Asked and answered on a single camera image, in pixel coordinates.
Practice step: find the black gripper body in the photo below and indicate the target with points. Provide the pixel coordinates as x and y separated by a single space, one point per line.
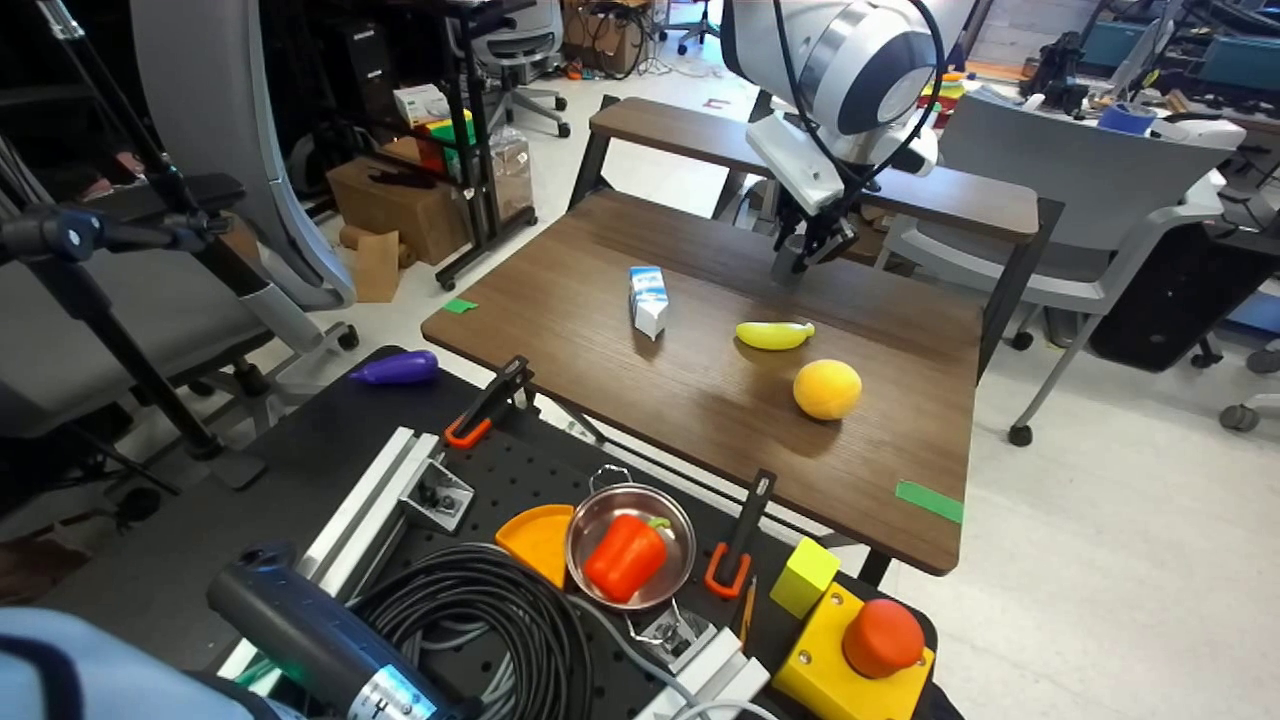
828 210

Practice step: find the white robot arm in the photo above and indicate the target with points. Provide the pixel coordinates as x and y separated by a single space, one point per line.
852 64

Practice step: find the yellow toy banana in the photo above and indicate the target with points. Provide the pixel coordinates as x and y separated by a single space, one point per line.
772 337

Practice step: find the yellow toy lemon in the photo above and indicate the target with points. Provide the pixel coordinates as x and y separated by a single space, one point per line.
828 390

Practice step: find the blue white milk carton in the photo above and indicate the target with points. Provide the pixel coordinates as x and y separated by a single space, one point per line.
648 300

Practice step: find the wooden desk shelf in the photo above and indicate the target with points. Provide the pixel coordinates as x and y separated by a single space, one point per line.
667 134

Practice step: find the grey office chair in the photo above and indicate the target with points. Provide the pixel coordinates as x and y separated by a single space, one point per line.
1066 172

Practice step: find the long green tape strip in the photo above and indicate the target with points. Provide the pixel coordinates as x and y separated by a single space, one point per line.
931 503

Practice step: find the orange black spring clamp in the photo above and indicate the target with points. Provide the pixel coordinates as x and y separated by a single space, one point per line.
505 384
748 521

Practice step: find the yellow-green block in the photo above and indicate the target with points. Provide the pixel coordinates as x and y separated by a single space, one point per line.
804 576

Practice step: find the grey swivel chair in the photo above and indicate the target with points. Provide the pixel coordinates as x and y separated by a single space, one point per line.
524 54

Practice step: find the small green tape square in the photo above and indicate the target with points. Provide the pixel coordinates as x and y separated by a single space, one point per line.
463 307

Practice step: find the black perforated mounting board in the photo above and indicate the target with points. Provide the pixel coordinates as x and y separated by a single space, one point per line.
533 465

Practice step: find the black metal stand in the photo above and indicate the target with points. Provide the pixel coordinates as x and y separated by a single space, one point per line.
475 134

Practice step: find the orange toy bell pepper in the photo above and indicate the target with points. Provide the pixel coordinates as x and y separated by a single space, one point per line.
625 556

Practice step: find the large cardboard box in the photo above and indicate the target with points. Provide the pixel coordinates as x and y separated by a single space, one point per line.
402 207

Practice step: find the purple toy eggplant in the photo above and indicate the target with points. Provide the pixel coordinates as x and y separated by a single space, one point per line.
398 369

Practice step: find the yellow emergency stop box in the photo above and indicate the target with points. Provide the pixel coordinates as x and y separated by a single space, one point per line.
816 663

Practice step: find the small cardboard box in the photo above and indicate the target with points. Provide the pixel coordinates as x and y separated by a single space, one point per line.
374 265

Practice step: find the short aluminium extrusion piece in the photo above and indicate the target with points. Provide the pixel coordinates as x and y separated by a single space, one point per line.
715 667

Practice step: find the grey curved panel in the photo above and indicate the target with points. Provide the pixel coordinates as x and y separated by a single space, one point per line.
214 107

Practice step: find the dark blue cylindrical device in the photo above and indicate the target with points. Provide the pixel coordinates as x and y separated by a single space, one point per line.
302 623

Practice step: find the black tripod pole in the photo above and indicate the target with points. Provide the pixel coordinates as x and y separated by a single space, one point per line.
144 147

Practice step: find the grey padded chair seat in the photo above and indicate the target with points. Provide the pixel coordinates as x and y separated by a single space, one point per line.
104 323

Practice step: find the light blue cloth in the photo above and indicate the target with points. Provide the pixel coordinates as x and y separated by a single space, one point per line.
95 667

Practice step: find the silver corner bracket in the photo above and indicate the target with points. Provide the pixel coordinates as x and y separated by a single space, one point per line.
442 493

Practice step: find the long aluminium extrusion rail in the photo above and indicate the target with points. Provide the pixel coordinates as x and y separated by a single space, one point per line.
383 485

